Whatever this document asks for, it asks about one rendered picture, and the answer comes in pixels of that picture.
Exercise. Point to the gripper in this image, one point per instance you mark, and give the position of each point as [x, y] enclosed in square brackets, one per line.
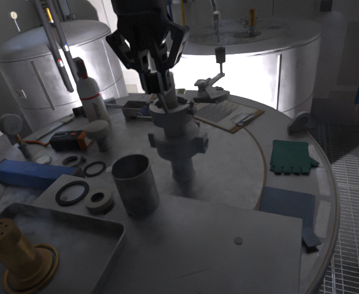
[139, 24]

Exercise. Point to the small grey open box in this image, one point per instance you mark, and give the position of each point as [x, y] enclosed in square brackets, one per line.
[132, 108]

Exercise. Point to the white spray bottle red cap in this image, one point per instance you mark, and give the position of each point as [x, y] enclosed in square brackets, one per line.
[92, 95]

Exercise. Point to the grey butterfly valve lever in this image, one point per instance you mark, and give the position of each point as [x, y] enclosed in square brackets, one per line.
[211, 92]

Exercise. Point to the grey valve body assembly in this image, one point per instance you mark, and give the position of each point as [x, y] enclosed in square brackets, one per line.
[175, 122]

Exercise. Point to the grey blanking cap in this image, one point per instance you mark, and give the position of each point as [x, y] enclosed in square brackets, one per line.
[100, 131]

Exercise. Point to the grey V-band clamp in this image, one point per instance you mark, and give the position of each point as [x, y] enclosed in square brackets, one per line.
[167, 147]

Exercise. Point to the grey metal tray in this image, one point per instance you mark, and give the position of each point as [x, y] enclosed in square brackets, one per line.
[84, 245]

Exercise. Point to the brass cylindrical valve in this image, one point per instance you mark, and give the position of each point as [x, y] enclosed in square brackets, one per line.
[11, 245]

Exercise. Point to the bent steel pipe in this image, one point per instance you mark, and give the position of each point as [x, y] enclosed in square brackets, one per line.
[216, 21]

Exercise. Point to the grey pipe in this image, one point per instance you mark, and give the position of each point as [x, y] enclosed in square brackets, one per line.
[64, 39]
[52, 46]

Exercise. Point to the brown clipboard with paper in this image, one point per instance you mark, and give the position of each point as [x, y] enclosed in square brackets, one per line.
[222, 113]

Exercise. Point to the wide steel tank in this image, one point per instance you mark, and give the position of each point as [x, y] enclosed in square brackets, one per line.
[253, 64]

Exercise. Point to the large steel tank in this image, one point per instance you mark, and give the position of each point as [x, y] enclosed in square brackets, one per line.
[38, 73]

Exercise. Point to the black orange handheld meter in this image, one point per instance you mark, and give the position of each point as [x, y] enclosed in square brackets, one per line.
[66, 140]

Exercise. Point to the white round dial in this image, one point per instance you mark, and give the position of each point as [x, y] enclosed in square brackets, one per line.
[13, 15]

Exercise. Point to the grey steel cup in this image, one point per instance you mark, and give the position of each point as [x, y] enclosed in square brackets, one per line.
[139, 193]

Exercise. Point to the small silver disc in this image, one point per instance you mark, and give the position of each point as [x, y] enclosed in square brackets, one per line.
[43, 159]

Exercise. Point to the grey pressure gauge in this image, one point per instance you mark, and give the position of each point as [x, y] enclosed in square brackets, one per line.
[10, 125]

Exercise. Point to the grey lifting lug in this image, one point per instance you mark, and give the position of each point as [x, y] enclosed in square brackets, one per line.
[300, 122]

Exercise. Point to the blue long box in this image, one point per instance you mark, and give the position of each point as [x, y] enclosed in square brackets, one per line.
[29, 173]

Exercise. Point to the green gloves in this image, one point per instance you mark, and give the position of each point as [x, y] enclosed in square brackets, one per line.
[289, 156]

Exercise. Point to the blue cloth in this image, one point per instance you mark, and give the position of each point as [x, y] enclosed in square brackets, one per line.
[286, 205]

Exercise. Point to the small grey disc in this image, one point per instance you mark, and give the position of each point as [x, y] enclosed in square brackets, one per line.
[238, 240]

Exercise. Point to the yellow post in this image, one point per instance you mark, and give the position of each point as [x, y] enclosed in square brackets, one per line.
[252, 21]

